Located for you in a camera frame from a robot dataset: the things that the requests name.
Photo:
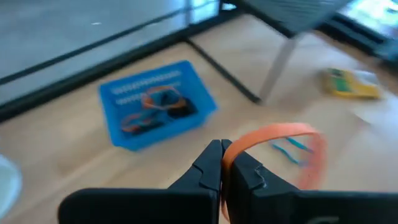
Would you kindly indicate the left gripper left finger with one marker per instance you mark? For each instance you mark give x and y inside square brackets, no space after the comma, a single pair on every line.
[186,202]

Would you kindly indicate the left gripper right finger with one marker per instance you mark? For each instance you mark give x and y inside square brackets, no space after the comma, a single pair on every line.
[280,205]

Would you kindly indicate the orange rubber band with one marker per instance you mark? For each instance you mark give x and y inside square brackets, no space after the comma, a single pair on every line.
[273,129]
[126,126]

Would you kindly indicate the yellow crayon box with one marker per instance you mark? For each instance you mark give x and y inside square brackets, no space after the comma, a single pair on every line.
[357,90]

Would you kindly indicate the blue plastic basket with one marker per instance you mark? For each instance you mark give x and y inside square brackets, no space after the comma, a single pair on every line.
[124,137]

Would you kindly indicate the black mesh metal shelf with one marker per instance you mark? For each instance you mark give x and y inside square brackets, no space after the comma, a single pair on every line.
[295,15]

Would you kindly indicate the black table frame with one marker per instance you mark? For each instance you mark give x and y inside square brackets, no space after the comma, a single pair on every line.
[77,80]

